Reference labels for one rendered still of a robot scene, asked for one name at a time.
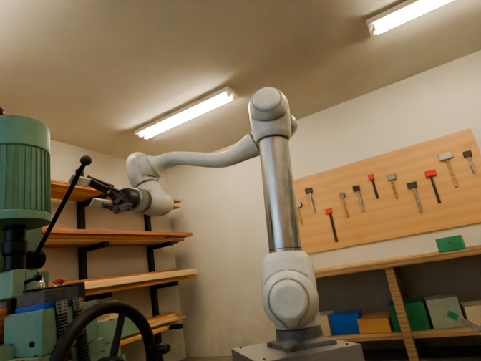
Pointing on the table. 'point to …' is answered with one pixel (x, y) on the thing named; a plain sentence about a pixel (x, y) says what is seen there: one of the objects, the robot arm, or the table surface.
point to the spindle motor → (24, 172)
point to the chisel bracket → (16, 283)
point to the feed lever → (36, 261)
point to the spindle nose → (14, 247)
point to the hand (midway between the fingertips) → (84, 190)
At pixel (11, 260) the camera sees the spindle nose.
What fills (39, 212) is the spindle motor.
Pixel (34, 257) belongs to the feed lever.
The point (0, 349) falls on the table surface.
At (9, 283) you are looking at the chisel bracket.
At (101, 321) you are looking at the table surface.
